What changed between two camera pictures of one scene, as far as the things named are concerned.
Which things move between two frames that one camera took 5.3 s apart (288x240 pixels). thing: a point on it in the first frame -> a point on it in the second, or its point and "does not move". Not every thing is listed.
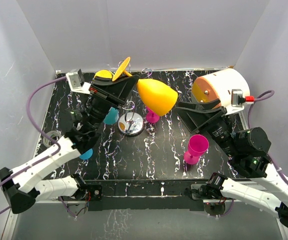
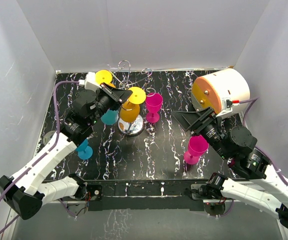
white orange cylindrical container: x=219 y=85 does not move
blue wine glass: x=111 y=117 does not move
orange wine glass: x=105 y=73 does not move
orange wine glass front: x=160 y=98 -> x=129 y=110
